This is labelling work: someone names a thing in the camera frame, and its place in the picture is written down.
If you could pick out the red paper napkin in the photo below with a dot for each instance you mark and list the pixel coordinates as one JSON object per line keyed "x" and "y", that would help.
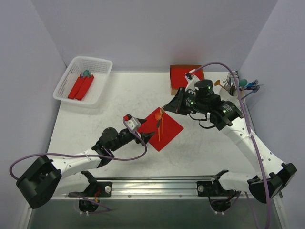
{"x": 171, "y": 129}

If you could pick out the orange plastic spoon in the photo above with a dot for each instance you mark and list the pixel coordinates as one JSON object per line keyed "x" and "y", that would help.
{"x": 157, "y": 129}

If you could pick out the white utensil holder cup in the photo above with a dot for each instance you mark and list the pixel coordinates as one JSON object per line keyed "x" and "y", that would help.
{"x": 231, "y": 98}

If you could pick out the teal spoon in basket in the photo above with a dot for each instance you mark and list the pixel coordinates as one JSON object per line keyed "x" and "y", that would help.
{"x": 87, "y": 73}

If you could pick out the aluminium rail frame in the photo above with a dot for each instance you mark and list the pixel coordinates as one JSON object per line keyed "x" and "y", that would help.
{"x": 152, "y": 186}

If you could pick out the gold fork green handle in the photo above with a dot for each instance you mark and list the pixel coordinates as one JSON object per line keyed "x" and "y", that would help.
{"x": 159, "y": 117}

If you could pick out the blue plastic fork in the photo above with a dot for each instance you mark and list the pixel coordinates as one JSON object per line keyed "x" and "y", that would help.
{"x": 253, "y": 87}

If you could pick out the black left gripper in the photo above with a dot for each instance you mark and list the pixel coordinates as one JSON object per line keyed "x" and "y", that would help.
{"x": 138, "y": 133}

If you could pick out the brown cardboard box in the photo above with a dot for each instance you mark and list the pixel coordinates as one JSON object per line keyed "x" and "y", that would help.
{"x": 199, "y": 74}

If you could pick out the red rolled napkin left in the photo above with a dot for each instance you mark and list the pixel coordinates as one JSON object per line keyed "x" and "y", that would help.
{"x": 77, "y": 85}

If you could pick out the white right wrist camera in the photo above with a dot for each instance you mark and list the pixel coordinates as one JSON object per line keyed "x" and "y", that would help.
{"x": 191, "y": 79}

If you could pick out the silver metal fork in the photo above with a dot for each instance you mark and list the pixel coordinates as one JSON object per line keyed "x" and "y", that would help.
{"x": 229, "y": 84}

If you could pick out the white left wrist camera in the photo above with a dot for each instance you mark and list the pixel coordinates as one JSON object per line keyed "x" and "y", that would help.
{"x": 131, "y": 122}

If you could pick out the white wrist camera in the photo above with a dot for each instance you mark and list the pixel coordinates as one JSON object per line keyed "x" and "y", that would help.
{"x": 191, "y": 79}
{"x": 131, "y": 122}

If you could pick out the teal spoon in cup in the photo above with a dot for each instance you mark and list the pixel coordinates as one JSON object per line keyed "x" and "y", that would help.
{"x": 243, "y": 83}

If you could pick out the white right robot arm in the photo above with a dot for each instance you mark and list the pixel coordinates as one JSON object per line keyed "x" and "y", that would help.
{"x": 271, "y": 173}

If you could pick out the white plastic basket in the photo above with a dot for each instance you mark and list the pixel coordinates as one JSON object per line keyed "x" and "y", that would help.
{"x": 100, "y": 69}

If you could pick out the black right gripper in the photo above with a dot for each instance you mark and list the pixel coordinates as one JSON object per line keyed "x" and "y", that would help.
{"x": 180, "y": 101}

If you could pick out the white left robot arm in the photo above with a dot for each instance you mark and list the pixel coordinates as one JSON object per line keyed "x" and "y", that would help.
{"x": 57, "y": 174}

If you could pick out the red napkin stack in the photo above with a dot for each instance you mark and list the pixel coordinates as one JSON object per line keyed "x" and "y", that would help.
{"x": 177, "y": 75}

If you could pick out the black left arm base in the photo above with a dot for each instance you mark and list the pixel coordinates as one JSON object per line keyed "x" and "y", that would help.
{"x": 90, "y": 198}

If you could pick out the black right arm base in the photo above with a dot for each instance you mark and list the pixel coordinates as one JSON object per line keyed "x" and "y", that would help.
{"x": 220, "y": 200}

